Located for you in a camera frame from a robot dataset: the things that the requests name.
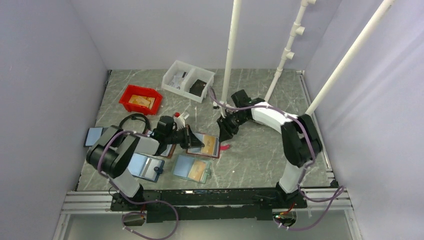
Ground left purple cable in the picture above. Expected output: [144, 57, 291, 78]
[96, 130, 180, 240]

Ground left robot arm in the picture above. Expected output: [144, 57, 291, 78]
[85, 115, 204, 210]

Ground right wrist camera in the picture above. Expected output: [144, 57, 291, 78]
[212, 101, 230, 118]

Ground black cards in bin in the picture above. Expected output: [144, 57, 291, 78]
[188, 79, 207, 97]

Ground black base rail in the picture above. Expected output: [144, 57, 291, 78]
[110, 187, 308, 223]

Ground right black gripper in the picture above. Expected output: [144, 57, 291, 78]
[217, 111, 250, 143]

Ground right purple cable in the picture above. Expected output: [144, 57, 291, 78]
[207, 86, 347, 232]

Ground white divided plastic bin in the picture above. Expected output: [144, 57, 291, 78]
[161, 60, 215, 103]

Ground aluminium frame rail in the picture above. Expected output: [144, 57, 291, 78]
[53, 187, 363, 240]

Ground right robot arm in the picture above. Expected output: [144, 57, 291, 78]
[208, 88, 323, 208]

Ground white pvc pipe frame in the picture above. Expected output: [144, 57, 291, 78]
[214, 0, 395, 116]

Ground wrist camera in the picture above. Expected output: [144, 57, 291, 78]
[212, 101, 230, 118]
[173, 112, 190, 130]

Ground red card holder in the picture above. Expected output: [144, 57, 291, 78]
[186, 132, 231, 159]

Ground purple cable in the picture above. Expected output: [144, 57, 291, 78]
[96, 130, 180, 240]
[207, 86, 347, 232]

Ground black coiled cable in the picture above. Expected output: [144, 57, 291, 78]
[117, 113, 151, 132]

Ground red plastic bin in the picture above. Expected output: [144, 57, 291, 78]
[119, 84, 163, 115]

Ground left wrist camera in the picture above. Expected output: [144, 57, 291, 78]
[173, 112, 190, 130]

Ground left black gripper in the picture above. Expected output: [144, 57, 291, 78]
[165, 124, 205, 149]

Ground gold cards in red bin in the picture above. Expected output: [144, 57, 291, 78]
[128, 94, 156, 109]

